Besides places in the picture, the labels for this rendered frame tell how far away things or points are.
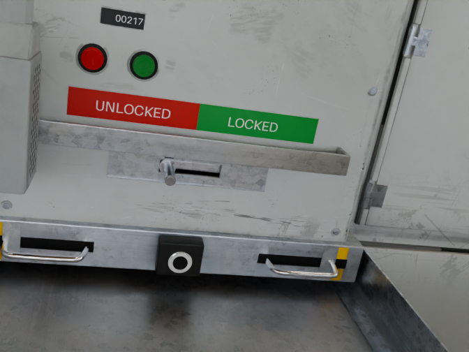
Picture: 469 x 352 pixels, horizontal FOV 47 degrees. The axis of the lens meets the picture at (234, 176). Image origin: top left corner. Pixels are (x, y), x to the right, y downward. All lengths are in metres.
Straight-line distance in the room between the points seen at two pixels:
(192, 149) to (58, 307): 0.25
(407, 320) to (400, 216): 0.45
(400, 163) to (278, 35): 0.49
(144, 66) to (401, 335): 0.46
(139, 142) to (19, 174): 0.14
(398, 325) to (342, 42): 0.37
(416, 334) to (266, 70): 0.37
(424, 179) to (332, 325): 0.47
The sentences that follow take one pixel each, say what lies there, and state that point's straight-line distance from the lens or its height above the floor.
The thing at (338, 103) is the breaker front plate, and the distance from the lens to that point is 0.73.
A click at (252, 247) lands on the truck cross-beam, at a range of 0.76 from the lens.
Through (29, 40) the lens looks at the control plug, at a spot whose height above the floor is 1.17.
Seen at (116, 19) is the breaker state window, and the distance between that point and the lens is 0.67.
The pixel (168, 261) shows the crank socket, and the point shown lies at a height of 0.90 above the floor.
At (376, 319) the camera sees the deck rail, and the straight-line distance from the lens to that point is 0.80.
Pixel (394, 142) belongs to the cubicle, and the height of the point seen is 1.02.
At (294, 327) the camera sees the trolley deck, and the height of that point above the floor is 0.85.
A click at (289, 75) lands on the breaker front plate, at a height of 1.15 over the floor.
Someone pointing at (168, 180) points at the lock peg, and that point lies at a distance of 0.66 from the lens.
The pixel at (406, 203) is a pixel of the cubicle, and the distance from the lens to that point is 1.14.
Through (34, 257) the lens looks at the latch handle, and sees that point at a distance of 0.71.
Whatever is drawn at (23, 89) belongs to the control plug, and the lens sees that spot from 0.58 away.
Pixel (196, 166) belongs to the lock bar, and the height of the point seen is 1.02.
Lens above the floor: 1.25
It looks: 19 degrees down
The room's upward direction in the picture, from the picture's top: 10 degrees clockwise
